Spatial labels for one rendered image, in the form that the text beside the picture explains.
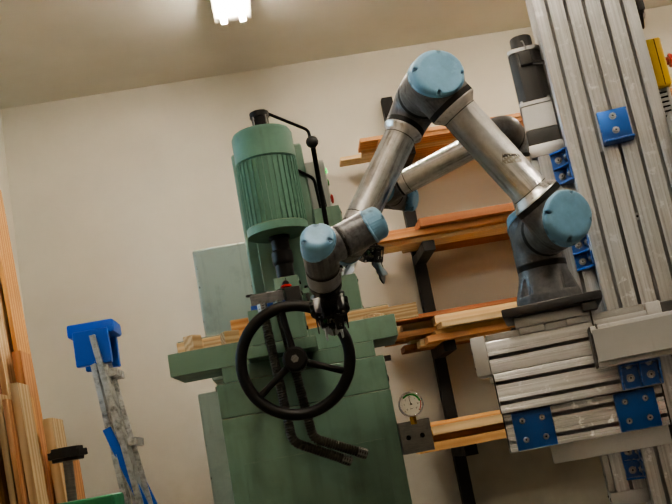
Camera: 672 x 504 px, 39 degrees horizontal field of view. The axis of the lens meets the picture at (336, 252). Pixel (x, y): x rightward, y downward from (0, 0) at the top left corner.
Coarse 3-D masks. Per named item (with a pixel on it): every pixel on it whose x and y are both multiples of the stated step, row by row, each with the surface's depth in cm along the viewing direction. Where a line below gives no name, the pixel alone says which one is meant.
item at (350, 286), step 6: (342, 276) 285; (348, 276) 285; (354, 276) 285; (342, 282) 285; (348, 282) 285; (354, 282) 285; (342, 288) 284; (348, 288) 284; (354, 288) 284; (348, 294) 284; (354, 294) 284; (348, 300) 284; (354, 300) 284; (360, 300) 284; (354, 306) 283; (360, 306) 283
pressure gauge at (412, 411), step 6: (402, 396) 240; (414, 396) 240; (420, 396) 240; (402, 402) 240; (408, 402) 240; (414, 402) 240; (420, 402) 240; (402, 408) 240; (408, 408) 240; (414, 408) 240; (420, 408) 240; (408, 414) 240; (414, 414) 239; (414, 420) 241
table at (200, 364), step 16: (368, 320) 251; (384, 320) 251; (320, 336) 250; (336, 336) 250; (352, 336) 250; (368, 336) 250; (384, 336) 250; (192, 352) 250; (208, 352) 250; (224, 352) 250; (256, 352) 240; (176, 368) 249; (192, 368) 249; (208, 368) 249
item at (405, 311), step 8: (408, 304) 267; (360, 312) 267; (368, 312) 267; (376, 312) 267; (384, 312) 267; (392, 312) 267; (400, 312) 267; (408, 312) 267; (416, 312) 266; (352, 320) 266; (208, 344) 266; (216, 344) 266
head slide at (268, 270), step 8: (296, 240) 281; (264, 248) 281; (296, 248) 280; (264, 256) 280; (296, 256) 280; (264, 264) 280; (272, 264) 280; (296, 264) 279; (264, 272) 279; (272, 272) 279; (296, 272) 279; (304, 272) 279; (264, 280) 279; (272, 280) 279; (304, 280) 278; (272, 288) 278; (304, 296) 278
